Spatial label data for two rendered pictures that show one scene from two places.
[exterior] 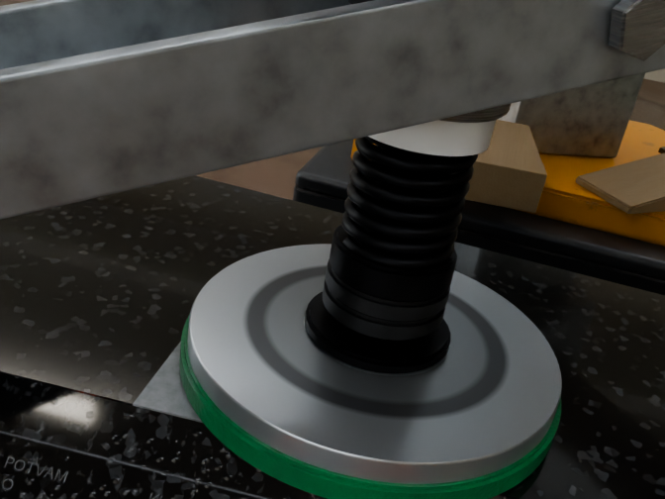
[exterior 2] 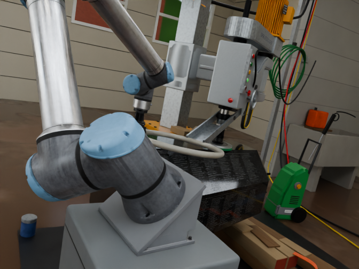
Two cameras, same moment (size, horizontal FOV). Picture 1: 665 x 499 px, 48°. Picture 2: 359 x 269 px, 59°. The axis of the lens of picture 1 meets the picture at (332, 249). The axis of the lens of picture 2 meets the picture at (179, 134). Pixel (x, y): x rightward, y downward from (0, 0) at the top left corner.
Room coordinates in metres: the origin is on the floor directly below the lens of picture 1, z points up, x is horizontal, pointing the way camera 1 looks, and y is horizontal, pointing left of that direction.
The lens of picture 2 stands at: (-1.10, 1.68, 1.33)
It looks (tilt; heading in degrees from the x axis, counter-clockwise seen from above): 11 degrees down; 318
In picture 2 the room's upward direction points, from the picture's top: 11 degrees clockwise
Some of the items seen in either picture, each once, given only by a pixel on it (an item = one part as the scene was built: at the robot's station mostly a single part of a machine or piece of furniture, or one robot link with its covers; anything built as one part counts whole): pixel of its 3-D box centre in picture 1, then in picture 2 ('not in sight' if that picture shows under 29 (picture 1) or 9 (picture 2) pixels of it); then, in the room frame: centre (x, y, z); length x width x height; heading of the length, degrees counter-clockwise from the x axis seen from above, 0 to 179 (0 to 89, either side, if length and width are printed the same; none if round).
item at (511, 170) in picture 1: (494, 158); (181, 131); (0.92, -0.19, 0.81); 0.20 x 0.10 x 0.05; 177
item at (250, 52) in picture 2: not in sight; (247, 71); (0.23, -0.01, 1.39); 0.08 x 0.03 x 0.28; 113
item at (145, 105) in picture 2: not in sight; (142, 104); (0.23, 0.75, 1.12); 0.10 x 0.09 x 0.05; 53
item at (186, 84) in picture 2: not in sight; (184, 66); (1.16, -0.28, 1.36); 0.35 x 0.35 x 0.41
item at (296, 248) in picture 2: not in sight; (294, 247); (-0.06, -0.77, 0.10); 0.25 x 0.10 x 0.01; 176
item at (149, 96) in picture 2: not in sight; (145, 87); (0.24, 0.75, 1.20); 0.10 x 0.09 x 0.12; 122
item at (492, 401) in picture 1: (374, 339); (217, 143); (0.36, -0.03, 0.87); 0.21 x 0.21 x 0.01
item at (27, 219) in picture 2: not in sight; (28, 225); (1.00, 0.99, 0.08); 0.10 x 0.10 x 0.13
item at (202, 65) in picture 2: not in sight; (205, 67); (0.99, -0.39, 1.39); 0.74 x 0.34 x 0.25; 33
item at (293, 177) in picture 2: not in sight; (291, 177); (0.48, -1.48, 0.43); 0.35 x 0.35 x 0.87; 64
